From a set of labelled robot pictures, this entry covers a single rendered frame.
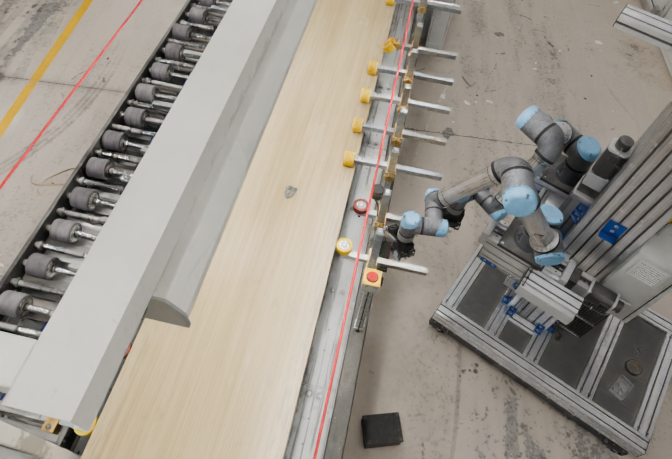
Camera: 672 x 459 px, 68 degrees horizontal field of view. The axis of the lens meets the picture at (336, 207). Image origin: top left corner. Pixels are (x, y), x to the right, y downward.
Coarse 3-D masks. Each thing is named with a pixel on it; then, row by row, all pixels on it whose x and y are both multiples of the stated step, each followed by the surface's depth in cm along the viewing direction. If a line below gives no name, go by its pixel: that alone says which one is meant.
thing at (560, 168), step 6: (564, 162) 250; (558, 168) 253; (564, 168) 249; (570, 168) 245; (558, 174) 252; (564, 174) 249; (570, 174) 247; (576, 174) 246; (582, 174) 246; (564, 180) 250; (570, 180) 249; (576, 180) 250
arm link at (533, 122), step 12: (528, 108) 213; (516, 120) 217; (528, 120) 211; (540, 120) 209; (552, 120) 210; (564, 120) 246; (528, 132) 213; (540, 132) 208; (564, 132) 235; (576, 132) 242; (564, 144) 242
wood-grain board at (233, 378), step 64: (320, 0) 350; (384, 0) 354; (320, 64) 312; (320, 128) 281; (256, 192) 253; (320, 192) 256; (256, 256) 233; (320, 256) 235; (192, 320) 213; (256, 320) 215; (128, 384) 197; (192, 384) 199; (256, 384) 200; (128, 448) 184; (192, 448) 186; (256, 448) 187
